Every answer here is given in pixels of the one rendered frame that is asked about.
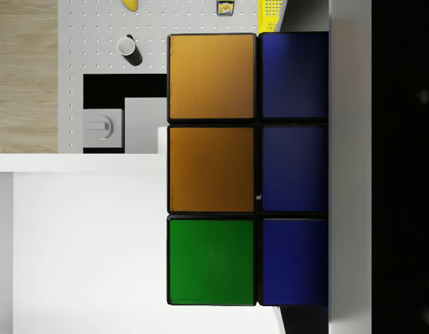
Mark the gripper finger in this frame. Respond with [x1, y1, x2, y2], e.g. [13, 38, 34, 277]
[277, 0, 329, 33]
[279, 305, 329, 334]

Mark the puzzle cube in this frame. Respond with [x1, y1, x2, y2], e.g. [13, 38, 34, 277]
[166, 31, 329, 307]

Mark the white drawer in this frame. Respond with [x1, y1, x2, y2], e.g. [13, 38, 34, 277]
[0, 127, 283, 334]

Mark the yellow basket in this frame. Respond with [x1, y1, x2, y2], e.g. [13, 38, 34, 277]
[258, 0, 288, 34]

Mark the flat-sided can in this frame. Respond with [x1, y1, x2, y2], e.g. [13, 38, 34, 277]
[216, 0, 235, 17]

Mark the black mug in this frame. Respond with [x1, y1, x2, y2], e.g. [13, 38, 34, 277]
[116, 33, 143, 67]

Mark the black stove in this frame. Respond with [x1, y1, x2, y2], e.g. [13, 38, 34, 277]
[83, 73, 168, 154]

